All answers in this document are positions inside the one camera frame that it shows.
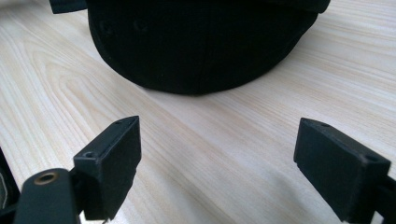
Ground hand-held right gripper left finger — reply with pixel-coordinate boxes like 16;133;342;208
73;115;142;221

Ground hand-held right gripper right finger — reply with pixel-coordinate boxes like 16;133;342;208
293;117;392;224

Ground black cap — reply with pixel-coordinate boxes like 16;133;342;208
49;0;332;96

